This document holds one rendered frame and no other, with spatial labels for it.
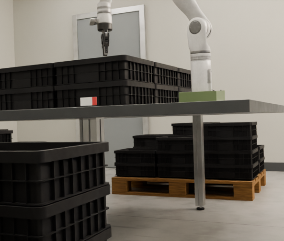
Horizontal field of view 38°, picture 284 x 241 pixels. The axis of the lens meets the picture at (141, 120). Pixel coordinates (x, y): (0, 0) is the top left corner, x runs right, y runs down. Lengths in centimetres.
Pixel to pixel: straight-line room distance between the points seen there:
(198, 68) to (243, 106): 60
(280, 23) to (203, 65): 325
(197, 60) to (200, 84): 11
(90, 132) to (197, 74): 58
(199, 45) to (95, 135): 65
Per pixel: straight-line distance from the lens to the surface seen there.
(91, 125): 157
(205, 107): 135
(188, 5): 199
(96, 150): 102
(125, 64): 184
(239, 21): 515
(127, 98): 183
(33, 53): 636
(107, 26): 211
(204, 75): 188
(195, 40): 190
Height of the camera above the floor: 65
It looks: level
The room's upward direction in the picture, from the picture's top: 2 degrees counter-clockwise
